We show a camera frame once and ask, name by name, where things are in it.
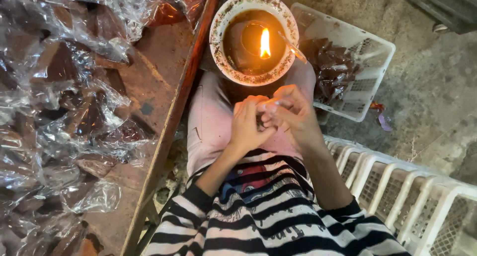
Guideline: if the white bowl oil lamp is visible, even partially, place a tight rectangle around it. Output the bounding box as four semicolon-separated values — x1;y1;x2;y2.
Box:
209;0;300;87

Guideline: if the red and purple wrapper scrap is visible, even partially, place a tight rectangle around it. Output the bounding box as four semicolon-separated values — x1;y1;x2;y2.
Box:
370;101;393;132

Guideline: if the dark metal furniture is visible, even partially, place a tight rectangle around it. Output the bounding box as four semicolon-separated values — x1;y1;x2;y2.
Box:
374;0;477;35

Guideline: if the lamp flame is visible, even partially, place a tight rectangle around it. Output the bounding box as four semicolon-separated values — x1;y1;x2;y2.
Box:
260;27;271;60

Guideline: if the white plastic crate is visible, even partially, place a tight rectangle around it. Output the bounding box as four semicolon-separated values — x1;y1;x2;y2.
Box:
323;135;477;256

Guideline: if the white plastic basket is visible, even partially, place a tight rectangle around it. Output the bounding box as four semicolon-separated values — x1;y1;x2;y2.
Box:
290;2;396;123

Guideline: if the small clear plastic packet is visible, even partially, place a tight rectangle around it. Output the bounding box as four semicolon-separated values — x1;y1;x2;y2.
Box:
257;96;287;114

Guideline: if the wooden table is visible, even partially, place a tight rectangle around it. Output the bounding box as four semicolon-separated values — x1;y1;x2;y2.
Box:
80;0;224;256

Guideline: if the person's right hand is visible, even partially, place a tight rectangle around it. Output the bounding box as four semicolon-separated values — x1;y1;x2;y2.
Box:
260;84;324;149

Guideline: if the person's left hand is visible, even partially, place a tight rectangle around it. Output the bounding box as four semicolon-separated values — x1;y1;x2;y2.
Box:
228;95;278;151

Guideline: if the heap of unsealed brown packets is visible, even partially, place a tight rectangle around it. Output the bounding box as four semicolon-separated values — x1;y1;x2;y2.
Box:
0;0;206;256

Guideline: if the pile of sealed brown packets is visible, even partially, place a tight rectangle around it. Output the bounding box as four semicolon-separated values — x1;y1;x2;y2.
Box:
299;37;361;105

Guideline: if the clear plastic strip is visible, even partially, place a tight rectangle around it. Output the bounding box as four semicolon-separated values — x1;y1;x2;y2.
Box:
278;31;308;65

